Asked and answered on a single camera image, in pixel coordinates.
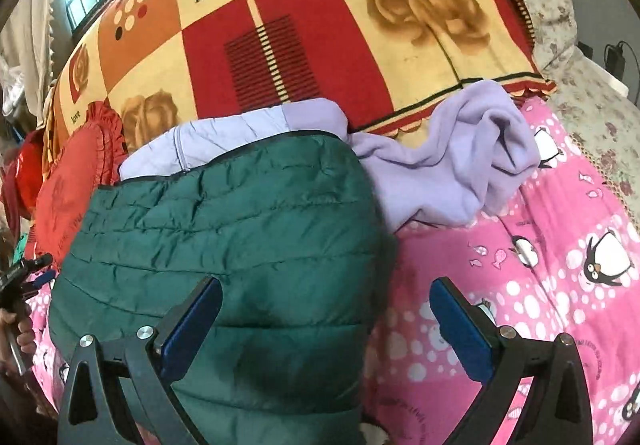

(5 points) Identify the lavender fleece garment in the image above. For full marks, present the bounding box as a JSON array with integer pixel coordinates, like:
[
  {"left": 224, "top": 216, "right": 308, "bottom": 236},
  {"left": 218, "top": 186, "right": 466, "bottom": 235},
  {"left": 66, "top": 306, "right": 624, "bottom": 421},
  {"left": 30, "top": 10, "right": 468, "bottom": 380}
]
[{"left": 348, "top": 80, "right": 540, "bottom": 231}]

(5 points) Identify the green puffer jacket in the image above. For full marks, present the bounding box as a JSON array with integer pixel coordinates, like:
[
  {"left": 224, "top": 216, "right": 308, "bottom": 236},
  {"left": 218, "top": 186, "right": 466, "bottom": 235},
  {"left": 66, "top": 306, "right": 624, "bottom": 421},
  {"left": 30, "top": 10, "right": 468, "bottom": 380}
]
[{"left": 49, "top": 132, "right": 396, "bottom": 444}]

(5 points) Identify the lavender folded garment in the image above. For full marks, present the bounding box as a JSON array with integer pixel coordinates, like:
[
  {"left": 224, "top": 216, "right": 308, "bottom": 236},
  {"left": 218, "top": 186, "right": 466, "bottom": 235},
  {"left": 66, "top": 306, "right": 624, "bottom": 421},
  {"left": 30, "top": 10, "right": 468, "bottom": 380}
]
[{"left": 119, "top": 98, "right": 348, "bottom": 181}]

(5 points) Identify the black power adapter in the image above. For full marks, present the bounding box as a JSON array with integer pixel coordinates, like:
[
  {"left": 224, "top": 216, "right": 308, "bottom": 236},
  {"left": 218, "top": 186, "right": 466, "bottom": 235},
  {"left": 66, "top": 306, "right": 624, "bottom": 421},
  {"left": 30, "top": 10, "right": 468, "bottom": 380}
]
[{"left": 604, "top": 43, "right": 626, "bottom": 81}]

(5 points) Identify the person left hand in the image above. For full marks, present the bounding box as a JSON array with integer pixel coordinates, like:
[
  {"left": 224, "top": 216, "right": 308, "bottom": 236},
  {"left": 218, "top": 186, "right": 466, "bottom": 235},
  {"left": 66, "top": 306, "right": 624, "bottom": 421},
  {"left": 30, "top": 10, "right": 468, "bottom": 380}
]
[{"left": 0, "top": 304, "right": 36, "bottom": 364}]

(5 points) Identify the red plastic bag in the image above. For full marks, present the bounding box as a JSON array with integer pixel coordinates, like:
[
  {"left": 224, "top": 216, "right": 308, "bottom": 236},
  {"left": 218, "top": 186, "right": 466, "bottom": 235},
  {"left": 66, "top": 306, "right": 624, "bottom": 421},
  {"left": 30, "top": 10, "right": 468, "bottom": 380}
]
[{"left": 1, "top": 129, "right": 43, "bottom": 240}]

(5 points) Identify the pink penguin bedsheet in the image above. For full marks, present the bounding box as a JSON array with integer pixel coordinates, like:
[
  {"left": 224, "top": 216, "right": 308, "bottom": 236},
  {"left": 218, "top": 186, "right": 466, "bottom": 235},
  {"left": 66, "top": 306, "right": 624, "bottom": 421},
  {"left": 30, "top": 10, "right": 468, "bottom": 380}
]
[{"left": 32, "top": 98, "right": 639, "bottom": 444}]

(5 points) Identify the beige floral quilt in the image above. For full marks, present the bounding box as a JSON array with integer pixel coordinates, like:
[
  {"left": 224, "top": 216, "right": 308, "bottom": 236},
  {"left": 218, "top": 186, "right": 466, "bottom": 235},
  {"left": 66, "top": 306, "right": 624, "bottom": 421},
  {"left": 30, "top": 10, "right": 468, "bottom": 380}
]
[{"left": 524, "top": 0, "right": 639, "bottom": 223}]

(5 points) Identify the orange red rose blanket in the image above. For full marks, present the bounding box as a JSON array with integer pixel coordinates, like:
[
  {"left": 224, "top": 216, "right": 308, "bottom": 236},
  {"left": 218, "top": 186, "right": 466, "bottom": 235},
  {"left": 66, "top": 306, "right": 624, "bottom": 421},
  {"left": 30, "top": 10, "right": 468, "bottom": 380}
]
[{"left": 46, "top": 0, "right": 554, "bottom": 152}]

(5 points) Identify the red ruffled pillow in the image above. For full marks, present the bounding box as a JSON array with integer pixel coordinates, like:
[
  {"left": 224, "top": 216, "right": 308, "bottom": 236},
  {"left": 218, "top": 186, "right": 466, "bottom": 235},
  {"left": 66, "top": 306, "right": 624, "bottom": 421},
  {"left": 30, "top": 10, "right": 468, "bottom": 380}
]
[{"left": 35, "top": 101, "right": 128, "bottom": 266}]

